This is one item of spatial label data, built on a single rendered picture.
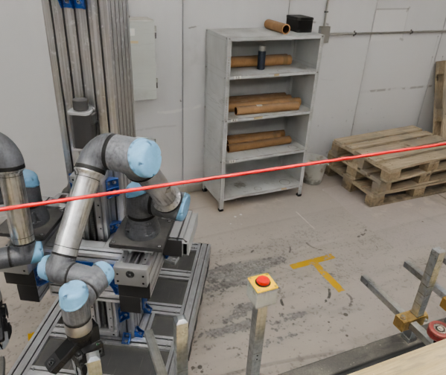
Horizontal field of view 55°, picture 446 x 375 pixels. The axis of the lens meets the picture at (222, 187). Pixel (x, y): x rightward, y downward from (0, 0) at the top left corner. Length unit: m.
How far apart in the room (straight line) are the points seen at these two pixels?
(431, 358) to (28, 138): 3.14
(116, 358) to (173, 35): 2.50
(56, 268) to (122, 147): 0.40
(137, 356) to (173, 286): 0.57
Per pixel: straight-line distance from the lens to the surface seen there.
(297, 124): 4.25
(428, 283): 1.85
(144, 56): 3.45
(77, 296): 1.22
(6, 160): 1.53
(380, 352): 1.96
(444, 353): 1.77
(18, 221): 1.60
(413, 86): 5.46
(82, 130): 1.78
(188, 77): 3.85
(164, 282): 2.86
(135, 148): 1.29
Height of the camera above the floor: 2.08
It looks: 28 degrees down
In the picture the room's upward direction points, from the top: 3 degrees clockwise
